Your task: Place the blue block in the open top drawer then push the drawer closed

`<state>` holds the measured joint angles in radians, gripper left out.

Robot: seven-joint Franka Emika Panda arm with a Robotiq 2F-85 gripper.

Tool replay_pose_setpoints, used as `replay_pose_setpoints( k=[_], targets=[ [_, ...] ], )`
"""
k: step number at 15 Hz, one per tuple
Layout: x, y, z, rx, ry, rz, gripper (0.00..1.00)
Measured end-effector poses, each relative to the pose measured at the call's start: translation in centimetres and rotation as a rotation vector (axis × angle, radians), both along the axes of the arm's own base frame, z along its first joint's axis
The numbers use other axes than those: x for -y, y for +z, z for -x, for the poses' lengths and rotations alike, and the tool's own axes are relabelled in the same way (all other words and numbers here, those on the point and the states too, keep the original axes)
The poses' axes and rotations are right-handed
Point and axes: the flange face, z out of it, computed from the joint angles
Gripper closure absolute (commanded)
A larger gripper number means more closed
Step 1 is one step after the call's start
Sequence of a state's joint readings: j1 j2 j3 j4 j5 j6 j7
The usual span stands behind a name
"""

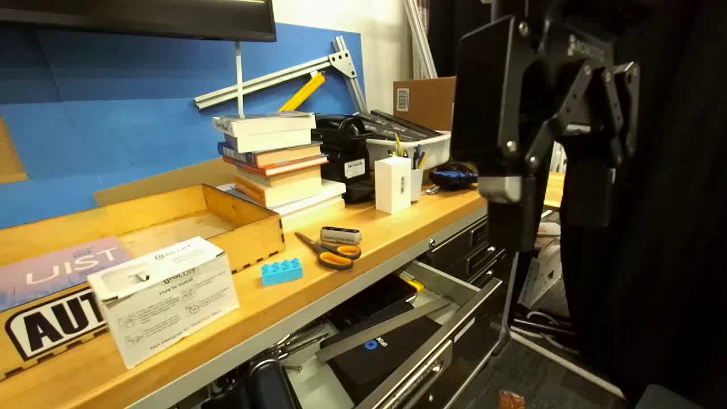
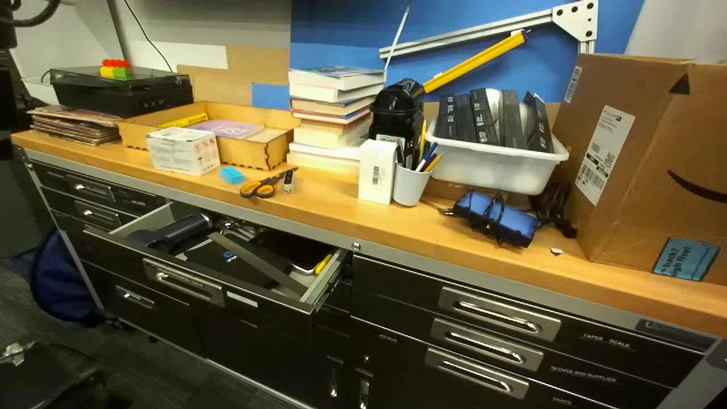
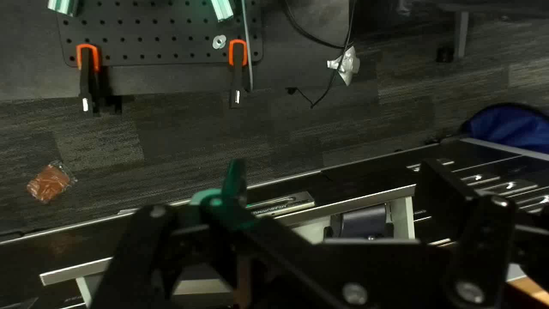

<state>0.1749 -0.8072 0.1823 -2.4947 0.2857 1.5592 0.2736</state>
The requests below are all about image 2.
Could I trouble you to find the blue toy block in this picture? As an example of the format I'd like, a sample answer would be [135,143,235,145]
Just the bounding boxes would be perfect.
[218,165,246,185]

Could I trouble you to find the drawer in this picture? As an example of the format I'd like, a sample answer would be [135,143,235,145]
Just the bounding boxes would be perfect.
[82,202,349,313]

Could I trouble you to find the colourful toy block stack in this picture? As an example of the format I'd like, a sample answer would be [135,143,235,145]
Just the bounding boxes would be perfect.
[98,58,133,79]

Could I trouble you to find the white pen cup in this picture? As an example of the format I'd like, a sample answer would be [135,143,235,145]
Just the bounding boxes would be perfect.
[394,165,430,207]

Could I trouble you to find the small white box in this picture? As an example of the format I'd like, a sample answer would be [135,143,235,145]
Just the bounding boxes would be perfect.
[359,138,399,204]

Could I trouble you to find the stack of books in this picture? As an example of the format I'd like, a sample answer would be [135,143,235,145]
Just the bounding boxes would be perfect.
[288,66,384,162]

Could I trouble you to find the black cabinet workbench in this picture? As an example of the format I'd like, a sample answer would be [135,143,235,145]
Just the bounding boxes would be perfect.
[12,132,727,409]

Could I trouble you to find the wooden laser-cut tray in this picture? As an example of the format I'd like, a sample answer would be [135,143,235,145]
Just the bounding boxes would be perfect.
[119,103,297,170]

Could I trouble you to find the white plastic bin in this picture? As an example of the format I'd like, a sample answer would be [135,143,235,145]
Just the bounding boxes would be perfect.
[431,137,571,196]

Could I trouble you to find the white cardboard box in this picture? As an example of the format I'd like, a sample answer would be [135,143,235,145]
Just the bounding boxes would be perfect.
[145,126,221,175]

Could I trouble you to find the black printer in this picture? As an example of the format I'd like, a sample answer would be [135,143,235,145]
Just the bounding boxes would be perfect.
[50,66,194,117]

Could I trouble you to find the large cardboard box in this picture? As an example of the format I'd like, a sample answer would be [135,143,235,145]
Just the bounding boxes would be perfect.
[554,54,727,283]

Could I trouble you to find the stack of brown papers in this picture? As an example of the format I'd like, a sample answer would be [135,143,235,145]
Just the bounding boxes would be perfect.
[30,106,121,145]

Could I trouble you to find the blue bag on floor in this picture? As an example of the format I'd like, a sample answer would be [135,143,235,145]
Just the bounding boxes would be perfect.
[30,231,100,326]

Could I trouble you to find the orange handled scissors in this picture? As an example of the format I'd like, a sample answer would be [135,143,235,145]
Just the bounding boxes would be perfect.
[239,170,294,197]

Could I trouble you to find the yellow handled tool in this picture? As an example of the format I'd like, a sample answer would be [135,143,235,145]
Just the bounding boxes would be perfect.
[424,32,528,93]

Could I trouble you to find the aluminium rail bracket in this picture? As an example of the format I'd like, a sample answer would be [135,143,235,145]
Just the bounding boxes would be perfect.
[379,0,601,58]

